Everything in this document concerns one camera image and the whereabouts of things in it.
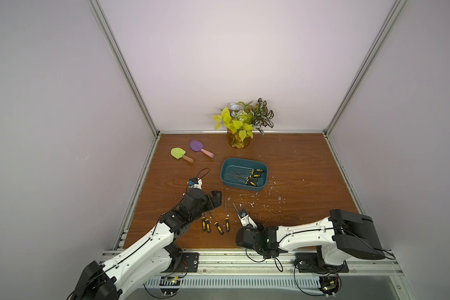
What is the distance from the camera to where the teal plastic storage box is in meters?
0.95

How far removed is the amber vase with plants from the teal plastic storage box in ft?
0.49

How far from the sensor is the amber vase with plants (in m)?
0.96
